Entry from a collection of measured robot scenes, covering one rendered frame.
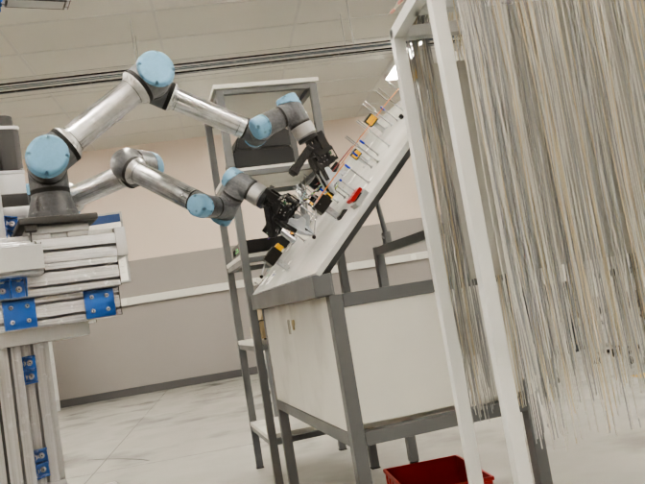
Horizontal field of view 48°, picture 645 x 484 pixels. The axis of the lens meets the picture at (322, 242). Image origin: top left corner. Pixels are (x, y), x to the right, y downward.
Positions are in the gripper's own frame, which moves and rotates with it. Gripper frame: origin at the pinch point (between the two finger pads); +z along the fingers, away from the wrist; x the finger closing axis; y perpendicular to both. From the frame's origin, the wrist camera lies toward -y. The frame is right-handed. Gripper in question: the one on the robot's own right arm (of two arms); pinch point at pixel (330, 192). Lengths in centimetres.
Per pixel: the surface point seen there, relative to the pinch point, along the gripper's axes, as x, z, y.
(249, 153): 103, -36, 3
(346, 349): -31, 42, -27
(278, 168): 96, -23, 10
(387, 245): 70, 31, 30
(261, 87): 98, -60, 22
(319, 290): -30.5, 23.7, -25.4
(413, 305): -29, 42, -2
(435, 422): -31, 74, -14
